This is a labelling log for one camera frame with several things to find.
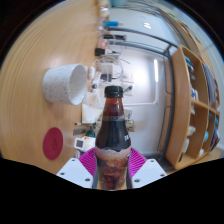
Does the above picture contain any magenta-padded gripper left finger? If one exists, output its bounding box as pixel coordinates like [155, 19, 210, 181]
[55, 147, 99, 190]

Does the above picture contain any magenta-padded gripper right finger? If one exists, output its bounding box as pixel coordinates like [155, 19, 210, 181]
[128, 147, 168, 189]

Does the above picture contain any dark cola plastic bottle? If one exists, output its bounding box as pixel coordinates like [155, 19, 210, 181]
[94, 85, 132, 192]

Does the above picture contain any small white desk clock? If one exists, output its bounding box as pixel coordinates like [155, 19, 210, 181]
[73, 137, 86, 151]

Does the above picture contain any flat round red coaster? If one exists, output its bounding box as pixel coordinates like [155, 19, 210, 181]
[42, 126, 64, 161]

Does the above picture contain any white crumpled tissue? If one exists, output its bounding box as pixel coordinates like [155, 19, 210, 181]
[81, 91, 103, 124]

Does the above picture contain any wooden shelf unit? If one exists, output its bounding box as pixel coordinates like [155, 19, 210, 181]
[164, 44, 224, 171]

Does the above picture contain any white speckled mug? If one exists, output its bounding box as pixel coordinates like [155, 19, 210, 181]
[41, 63, 88, 106]

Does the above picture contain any white light bar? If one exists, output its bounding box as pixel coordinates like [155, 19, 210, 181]
[153, 59, 159, 84]

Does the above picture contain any small white oval case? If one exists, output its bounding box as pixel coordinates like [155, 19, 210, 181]
[88, 66, 96, 80]

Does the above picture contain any white charger block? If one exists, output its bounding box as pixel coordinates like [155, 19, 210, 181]
[99, 63, 114, 76]

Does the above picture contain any slim black bottle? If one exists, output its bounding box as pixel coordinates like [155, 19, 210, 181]
[103, 33, 127, 41]

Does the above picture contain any small blue bottle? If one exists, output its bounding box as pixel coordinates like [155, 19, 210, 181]
[103, 20, 119, 28]

